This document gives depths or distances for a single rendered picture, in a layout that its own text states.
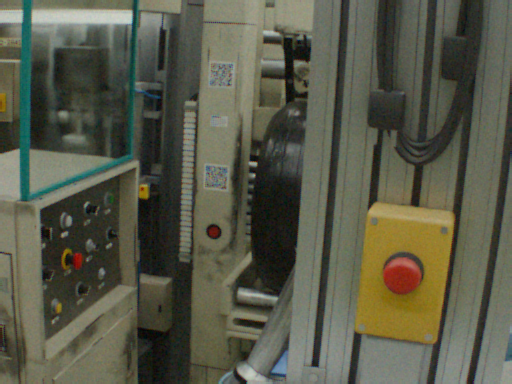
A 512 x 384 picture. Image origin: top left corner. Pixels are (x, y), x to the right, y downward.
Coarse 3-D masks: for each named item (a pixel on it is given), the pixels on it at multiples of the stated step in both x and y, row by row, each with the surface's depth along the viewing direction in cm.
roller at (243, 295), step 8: (240, 288) 196; (248, 288) 196; (240, 296) 194; (248, 296) 194; (256, 296) 193; (264, 296) 193; (272, 296) 193; (256, 304) 194; (264, 304) 193; (272, 304) 192
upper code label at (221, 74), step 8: (216, 64) 190; (224, 64) 189; (232, 64) 189; (216, 72) 190; (224, 72) 190; (232, 72) 189; (208, 80) 191; (216, 80) 191; (224, 80) 190; (232, 80) 190; (224, 88) 191; (232, 88) 190
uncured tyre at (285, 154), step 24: (288, 120) 182; (264, 144) 182; (288, 144) 177; (264, 168) 177; (288, 168) 174; (264, 192) 175; (288, 192) 173; (264, 216) 176; (288, 216) 174; (264, 240) 178; (288, 240) 175; (264, 264) 182; (288, 264) 179
